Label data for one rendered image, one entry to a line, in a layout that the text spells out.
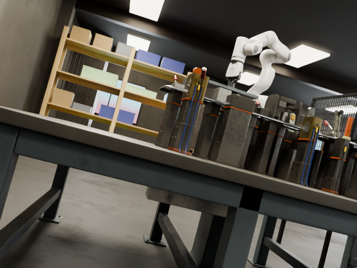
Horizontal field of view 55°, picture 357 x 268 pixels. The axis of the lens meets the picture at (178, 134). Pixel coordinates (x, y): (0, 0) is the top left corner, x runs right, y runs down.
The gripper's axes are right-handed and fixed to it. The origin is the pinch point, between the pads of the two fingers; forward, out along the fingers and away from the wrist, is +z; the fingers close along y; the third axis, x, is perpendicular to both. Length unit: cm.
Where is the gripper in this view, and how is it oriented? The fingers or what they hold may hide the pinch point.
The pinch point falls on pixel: (230, 85)
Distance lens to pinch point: 221.0
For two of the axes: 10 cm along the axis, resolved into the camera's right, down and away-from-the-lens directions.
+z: -2.6, 9.7, -0.4
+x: 7.8, 2.3, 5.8
